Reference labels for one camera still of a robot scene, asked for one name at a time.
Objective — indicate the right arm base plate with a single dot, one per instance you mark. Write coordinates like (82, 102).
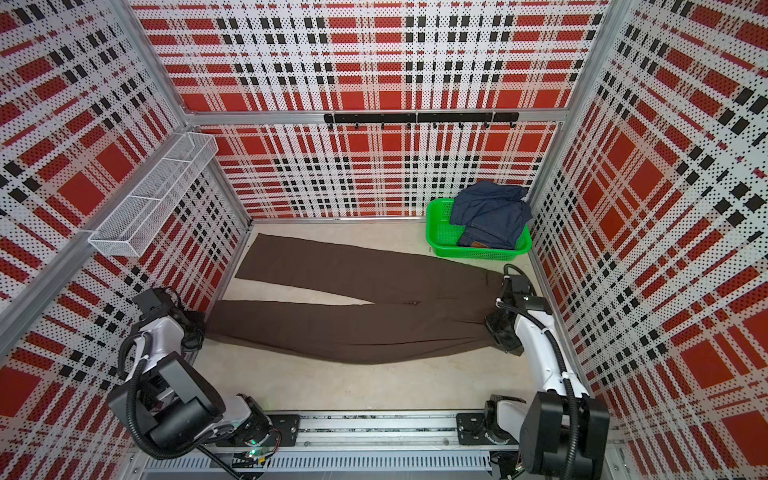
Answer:
(476, 429)

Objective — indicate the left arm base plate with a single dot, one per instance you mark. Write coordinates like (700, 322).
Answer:
(282, 429)

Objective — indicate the white wire mesh shelf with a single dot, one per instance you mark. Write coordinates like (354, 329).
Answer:
(133, 225)

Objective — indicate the green plastic basket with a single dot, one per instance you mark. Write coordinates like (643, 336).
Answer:
(442, 236)

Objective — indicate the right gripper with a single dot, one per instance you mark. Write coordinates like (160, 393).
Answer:
(507, 346)

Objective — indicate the aluminium front rail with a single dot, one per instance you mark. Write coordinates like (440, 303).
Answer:
(369, 430)

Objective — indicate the blue denim jeans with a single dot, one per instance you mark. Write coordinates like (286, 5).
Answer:
(493, 216)

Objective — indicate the brown trousers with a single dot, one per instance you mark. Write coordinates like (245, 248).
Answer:
(409, 307)

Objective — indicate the black hook rail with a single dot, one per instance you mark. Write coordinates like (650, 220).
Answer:
(357, 119)

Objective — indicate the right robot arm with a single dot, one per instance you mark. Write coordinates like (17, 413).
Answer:
(563, 431)

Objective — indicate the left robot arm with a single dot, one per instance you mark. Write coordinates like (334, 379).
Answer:
(168, 407)

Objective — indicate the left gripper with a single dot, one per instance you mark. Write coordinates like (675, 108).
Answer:
(197, 317)

